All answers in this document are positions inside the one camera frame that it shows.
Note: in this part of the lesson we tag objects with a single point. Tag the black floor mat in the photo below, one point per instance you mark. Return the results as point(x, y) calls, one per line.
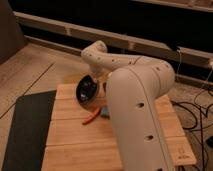
point(28, 133)

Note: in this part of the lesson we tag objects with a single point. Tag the white wooden shelf rail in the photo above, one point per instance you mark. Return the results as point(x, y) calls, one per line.
point(151, 48)

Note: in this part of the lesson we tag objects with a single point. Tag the blue sponge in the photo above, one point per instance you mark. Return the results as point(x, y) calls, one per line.
point(104, 112)

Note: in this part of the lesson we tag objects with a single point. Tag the wooden table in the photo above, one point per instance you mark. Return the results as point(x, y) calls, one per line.
point(73, 146)

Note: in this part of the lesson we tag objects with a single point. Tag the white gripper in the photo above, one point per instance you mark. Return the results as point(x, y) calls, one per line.
point(99, 74)

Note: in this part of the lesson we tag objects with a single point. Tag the dark ceramic bowl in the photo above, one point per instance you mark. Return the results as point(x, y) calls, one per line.
point(86, 90)

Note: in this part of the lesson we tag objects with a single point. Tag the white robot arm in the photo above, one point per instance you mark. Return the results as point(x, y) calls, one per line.
point(133, 86)

